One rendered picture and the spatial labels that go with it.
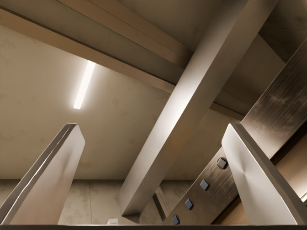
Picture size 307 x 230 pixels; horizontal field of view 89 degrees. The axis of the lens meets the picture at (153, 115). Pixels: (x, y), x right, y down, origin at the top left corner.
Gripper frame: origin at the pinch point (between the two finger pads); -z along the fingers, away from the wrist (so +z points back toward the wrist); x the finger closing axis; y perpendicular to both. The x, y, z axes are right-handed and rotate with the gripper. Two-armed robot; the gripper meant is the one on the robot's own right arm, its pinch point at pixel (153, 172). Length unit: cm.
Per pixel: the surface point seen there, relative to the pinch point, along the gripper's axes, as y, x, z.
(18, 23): 34, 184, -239
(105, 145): 319, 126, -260
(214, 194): 80, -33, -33
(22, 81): 123, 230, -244
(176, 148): 274, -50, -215
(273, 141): 46, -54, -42
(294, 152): 46, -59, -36
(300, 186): 51, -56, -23
